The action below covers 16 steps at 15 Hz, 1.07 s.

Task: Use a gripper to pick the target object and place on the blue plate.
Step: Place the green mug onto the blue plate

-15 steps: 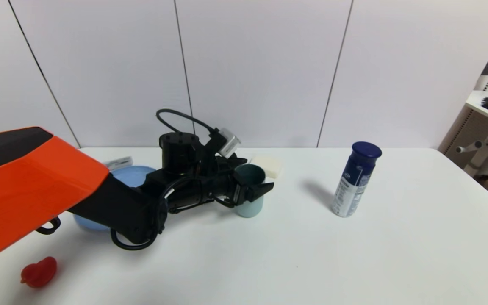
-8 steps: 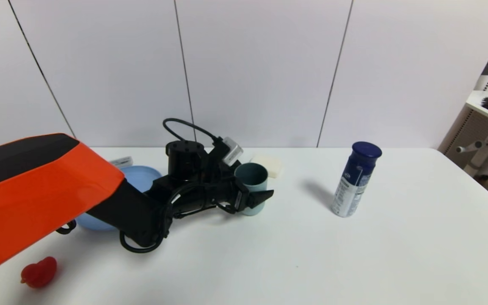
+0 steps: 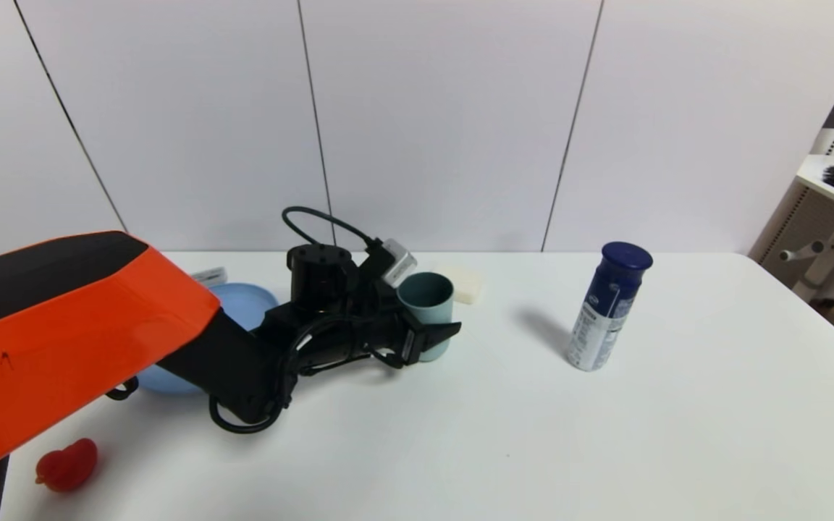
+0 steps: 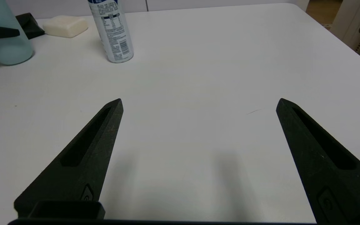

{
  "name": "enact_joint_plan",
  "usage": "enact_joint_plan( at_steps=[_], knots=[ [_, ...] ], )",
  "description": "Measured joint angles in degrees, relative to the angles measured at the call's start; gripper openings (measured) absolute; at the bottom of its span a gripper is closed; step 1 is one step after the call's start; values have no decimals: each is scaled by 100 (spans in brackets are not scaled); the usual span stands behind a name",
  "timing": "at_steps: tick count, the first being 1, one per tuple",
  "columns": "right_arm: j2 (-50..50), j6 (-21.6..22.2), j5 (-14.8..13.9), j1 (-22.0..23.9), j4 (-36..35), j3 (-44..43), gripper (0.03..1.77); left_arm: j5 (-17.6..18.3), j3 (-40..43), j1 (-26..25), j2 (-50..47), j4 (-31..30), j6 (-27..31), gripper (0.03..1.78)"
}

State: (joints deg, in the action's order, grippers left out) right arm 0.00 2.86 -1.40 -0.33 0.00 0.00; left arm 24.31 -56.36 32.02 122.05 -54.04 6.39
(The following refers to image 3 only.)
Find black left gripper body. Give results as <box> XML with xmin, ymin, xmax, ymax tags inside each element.
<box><xmin>352</xmin><ymin>307</ymin><xmax>428</xmax><ymax>366</ymax></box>

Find teal plastic cup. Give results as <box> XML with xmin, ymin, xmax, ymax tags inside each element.
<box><xmin>397</xmin><ymin>272</ymin><xmax>455</xmax><ymax>363</ymax></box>

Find blue plastic plate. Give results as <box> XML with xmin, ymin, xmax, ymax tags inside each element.
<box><xmin>138</xmin><ymin>282</ymin><xmax>280</xmax><ymax>395</ymax></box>

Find white soap bar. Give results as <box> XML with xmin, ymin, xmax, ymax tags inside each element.
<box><xmin>446</xmin><ymin>266</ymin><xmax>483</xmax><ymax>305</ymax></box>

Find blue and white spray can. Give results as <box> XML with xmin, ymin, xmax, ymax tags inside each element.
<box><xmin>565</xmin><ymin>242</ymin><xmax>654</xmax><ymax>372</ymax></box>

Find red rubber duck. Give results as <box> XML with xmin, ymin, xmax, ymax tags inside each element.
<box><xmin>35</xmin><ymin>438</ymin><xmax>98</xmax><ymax>493</ymax></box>

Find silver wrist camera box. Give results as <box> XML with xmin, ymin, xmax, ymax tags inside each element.
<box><xmin>379</xmin><ymin>239</ymin><xmax>418</xmax><ymax>288</ymax></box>

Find black camera cable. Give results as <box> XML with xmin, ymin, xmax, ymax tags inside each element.
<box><xmin>282</xmin><ymin>206</ymin><xmax>389</xmax><ymax>254</ymax></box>

